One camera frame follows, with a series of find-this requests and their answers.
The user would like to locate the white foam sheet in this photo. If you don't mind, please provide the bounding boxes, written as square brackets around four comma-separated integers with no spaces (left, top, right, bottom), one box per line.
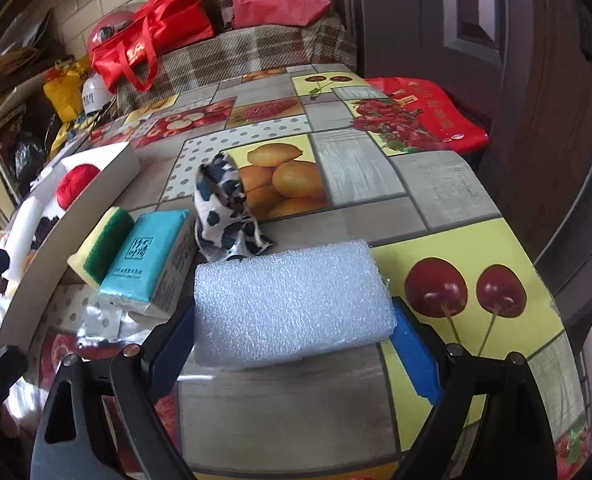
[193,240,397,371]

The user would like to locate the yellow shopping bag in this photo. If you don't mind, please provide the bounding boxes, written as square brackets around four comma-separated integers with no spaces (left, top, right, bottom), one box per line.
[43,57,94,123]

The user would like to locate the white cardboard box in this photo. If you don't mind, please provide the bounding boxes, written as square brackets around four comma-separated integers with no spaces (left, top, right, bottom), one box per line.
[0,141,142,361]

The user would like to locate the plaid blanket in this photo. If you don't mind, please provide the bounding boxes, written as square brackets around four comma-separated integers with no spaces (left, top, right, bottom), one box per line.
[116,12,359,116]

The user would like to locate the cow print cloth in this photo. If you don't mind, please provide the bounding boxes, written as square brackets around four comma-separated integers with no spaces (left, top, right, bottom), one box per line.
[192,152,277,262]

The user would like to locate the yellow green sponge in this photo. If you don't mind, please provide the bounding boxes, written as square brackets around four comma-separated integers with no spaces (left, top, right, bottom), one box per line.
[67,206,136,291]

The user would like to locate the brown wooden door frame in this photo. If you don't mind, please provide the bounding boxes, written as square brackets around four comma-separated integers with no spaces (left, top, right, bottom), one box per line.
[476,0,592,261]

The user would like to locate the teal tissue pack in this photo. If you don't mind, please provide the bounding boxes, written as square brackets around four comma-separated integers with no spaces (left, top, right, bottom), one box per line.
[98,210,199,320]

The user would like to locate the fruit print tablecloth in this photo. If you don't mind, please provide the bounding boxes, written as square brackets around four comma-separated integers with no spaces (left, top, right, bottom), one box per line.
[26,62,592,480]

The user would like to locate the crumpled clear plastic bag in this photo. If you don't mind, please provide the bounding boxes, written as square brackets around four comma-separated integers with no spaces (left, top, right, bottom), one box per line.
[78,302,127,346]

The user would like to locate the red tote bag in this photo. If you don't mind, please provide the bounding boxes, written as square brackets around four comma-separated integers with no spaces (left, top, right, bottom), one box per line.
[90,0,215,93]

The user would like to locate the purple metal door leaf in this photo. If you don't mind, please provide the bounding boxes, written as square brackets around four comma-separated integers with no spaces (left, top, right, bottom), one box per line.
[336,0,506,106]

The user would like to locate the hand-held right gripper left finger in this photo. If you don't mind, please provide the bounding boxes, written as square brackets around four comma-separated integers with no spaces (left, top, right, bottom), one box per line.
[30,302,197,480]

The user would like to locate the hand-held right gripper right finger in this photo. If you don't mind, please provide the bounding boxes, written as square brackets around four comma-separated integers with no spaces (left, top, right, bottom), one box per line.
[378,296,559,480]

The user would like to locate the large purple panelled door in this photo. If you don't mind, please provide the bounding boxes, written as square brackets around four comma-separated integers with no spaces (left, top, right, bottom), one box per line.
[536,200,592,411]

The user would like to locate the black plastic bag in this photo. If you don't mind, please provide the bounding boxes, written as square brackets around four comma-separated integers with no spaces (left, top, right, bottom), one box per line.
[13,137,42,171]

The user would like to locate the red printed shopping bag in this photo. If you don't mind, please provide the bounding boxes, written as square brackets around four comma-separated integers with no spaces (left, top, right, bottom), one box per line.
[366,77,490,153]

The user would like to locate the red yarn ball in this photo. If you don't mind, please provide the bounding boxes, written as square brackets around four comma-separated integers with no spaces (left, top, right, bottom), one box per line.
[56,164,102,210]

